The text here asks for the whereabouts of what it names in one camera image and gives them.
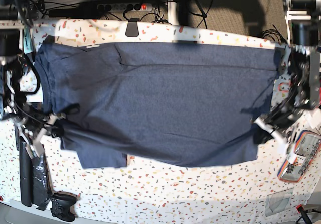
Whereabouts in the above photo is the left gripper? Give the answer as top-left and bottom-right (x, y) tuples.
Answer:
(253, 103), (304, 144)

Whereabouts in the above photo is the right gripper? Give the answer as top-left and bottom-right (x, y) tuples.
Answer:
(14, 103), (80, 140)

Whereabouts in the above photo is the blue grey T-shirt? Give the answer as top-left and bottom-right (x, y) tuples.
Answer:
(35, 41), (281, 168)

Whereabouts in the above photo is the striped transparent pencil case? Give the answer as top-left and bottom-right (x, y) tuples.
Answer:
(277, 130), (320, 183)

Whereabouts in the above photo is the clear plastic sheet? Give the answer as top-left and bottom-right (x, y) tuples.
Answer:
(264, 188), (293, 217)

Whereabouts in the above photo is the black plastic bag roll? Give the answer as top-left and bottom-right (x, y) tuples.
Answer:
(19, 137), (53, 211)

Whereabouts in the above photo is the mint green highlighter pen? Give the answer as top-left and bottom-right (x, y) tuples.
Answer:
(23, 29), (36, 62)

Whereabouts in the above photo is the red black clamp bottom right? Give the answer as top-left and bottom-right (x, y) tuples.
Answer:
(296, 204), (312, 224)

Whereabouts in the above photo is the black game controller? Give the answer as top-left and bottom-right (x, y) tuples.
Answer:
(50, 193), (77, 222)

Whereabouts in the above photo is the black clip on table edge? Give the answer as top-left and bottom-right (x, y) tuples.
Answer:
(125, 18), (140, 37)

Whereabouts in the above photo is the white power strip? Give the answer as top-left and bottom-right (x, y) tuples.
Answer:
(97, 3), (153, 13)

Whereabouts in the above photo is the white metal table leg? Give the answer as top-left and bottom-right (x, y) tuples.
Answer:
(167, 1), (179, 25)

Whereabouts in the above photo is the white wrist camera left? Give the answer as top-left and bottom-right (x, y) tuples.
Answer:
(254, 117), (297, 164)

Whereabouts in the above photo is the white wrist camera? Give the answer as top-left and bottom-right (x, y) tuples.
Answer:
(18, 127), (45, 159)
(254, 117), (297, 164)

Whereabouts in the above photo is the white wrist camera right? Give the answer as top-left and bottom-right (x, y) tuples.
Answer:
(18, 127), (45, 159)

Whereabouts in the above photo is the black cable bundle on floor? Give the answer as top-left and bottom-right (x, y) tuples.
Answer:
(255, 24), (289, 44)

